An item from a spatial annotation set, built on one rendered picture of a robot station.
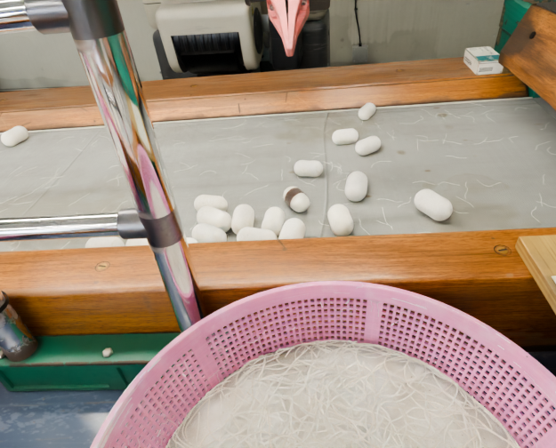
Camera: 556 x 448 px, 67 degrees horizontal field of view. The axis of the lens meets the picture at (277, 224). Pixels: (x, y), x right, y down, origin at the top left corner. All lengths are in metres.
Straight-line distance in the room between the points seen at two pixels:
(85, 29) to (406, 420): 0.27
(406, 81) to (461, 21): 1.94
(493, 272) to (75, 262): 0.33
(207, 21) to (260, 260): 0.80
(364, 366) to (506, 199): 0.23
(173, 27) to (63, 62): 2.02
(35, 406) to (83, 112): 0.43
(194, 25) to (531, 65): 0.74
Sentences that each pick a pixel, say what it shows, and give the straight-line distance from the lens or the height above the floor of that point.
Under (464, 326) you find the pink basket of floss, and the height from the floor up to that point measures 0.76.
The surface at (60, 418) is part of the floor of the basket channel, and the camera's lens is 0.41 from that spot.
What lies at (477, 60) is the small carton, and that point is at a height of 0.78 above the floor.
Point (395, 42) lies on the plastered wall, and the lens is 2.56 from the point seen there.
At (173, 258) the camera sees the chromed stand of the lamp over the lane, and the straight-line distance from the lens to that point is 0.27.
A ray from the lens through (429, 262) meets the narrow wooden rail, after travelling 0.34.
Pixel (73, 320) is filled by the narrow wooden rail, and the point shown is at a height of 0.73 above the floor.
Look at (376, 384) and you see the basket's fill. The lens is 0.31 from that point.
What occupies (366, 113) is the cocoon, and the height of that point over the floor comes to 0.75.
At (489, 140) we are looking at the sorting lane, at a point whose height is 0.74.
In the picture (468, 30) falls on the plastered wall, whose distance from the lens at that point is 2.61.
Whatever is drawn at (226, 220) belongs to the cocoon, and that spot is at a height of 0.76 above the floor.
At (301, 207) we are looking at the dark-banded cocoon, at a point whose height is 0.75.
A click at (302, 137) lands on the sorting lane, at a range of 0.56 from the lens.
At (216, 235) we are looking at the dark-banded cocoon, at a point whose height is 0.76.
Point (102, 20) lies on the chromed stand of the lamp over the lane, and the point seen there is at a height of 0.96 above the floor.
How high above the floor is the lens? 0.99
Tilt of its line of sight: 38 degrees down
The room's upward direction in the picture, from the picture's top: 6 degrees counter-clockwise
